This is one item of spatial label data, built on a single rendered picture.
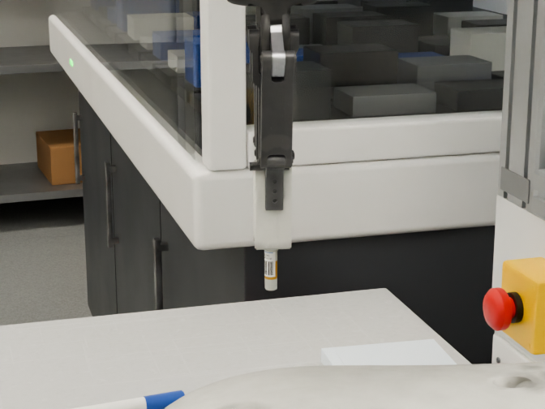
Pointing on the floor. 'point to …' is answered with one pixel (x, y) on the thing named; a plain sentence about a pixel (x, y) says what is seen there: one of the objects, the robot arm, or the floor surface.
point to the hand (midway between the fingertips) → (272, 204)
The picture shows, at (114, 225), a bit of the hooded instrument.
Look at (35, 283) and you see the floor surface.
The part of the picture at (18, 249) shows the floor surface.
